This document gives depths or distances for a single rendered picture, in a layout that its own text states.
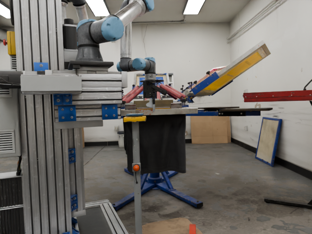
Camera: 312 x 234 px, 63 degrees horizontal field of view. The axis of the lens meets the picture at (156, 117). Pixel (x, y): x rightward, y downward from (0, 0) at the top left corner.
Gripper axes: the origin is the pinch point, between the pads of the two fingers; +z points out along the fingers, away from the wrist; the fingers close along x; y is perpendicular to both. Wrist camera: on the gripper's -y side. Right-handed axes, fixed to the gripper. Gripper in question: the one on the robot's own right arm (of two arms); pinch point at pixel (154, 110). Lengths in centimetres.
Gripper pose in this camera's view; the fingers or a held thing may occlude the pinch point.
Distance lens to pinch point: 173.6
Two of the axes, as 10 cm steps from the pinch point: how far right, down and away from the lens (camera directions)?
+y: -10.0, 0.3, -0.2
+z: 0.3, 10.0, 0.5
